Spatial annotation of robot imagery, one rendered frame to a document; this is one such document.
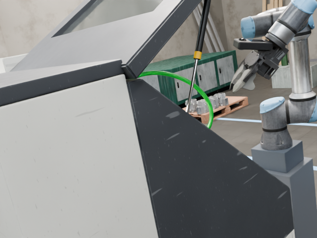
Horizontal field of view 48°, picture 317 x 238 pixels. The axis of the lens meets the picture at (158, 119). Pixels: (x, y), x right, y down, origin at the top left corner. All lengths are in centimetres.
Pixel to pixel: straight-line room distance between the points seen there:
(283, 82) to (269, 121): 579
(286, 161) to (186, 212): 93
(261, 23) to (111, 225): 85
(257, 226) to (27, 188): 75
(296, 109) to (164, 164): 103
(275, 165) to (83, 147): 124
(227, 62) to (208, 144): 722
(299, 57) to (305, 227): 84
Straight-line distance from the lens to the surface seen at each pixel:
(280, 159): 175
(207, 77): 754
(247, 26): 129
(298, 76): 171
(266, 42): 117
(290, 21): 118
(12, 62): 137
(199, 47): 92
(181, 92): 694
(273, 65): 119
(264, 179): 115
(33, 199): 66
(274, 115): 174
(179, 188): 86
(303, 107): 173
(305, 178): 188
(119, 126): 72
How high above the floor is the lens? 154
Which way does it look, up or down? 14 degrees down
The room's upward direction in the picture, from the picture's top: 11 degrees counter-clockwise
